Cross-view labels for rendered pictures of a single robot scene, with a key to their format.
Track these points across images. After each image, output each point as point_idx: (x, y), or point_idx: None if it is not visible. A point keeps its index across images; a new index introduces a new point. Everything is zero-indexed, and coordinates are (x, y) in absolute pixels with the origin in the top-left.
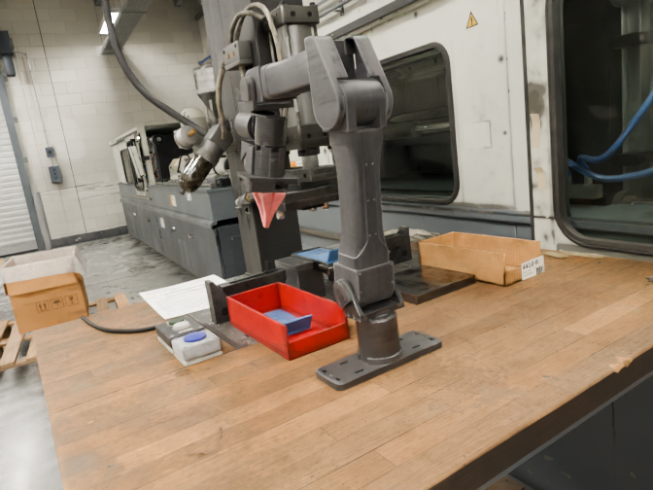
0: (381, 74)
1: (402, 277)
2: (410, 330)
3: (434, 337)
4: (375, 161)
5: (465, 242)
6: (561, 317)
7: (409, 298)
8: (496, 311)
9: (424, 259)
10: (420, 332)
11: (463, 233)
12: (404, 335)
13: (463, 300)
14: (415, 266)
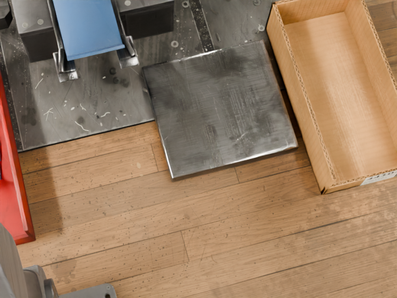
0: (5, 297)
1: (199, 83)
2: (117, 264)
3: None
4: None
5: (361, 22)
6: None
7: (168, 166)
8: (249, 275)
9: (271, 28)
10: (114, 294)
11: (364, 11)
12: (91, 294)
13: (236, 208)
14: (265, 7)
